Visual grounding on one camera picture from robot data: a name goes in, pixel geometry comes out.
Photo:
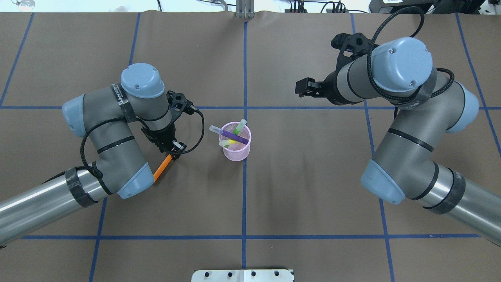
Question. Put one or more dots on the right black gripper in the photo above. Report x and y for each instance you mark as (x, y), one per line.
(327, 88)

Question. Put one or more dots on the yellow marker pen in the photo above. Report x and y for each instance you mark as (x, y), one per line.
(227, 142)

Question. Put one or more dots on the green marker pen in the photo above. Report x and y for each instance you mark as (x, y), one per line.
(237, 130)

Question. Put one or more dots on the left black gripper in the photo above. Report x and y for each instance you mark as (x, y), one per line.
(164, 138)

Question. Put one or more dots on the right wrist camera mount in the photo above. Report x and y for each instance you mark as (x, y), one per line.
(351, 47)

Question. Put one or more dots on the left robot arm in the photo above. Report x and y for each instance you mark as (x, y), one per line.
(111, 159)

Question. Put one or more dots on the purple marker pen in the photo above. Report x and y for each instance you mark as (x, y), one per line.
(229, 135)

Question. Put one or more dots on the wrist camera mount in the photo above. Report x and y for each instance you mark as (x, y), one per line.
(179, 104)
(351, 47)

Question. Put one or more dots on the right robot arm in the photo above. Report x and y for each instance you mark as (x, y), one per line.
(430, 105)

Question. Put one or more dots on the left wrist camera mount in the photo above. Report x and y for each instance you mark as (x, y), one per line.
(179, 104)

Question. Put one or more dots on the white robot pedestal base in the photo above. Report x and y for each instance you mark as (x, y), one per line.
(244, 275)

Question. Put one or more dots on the aluminium frame post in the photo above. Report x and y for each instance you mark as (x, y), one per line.
(245, 9)

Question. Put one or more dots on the orange marker pen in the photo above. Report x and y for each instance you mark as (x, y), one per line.
(162, 167)

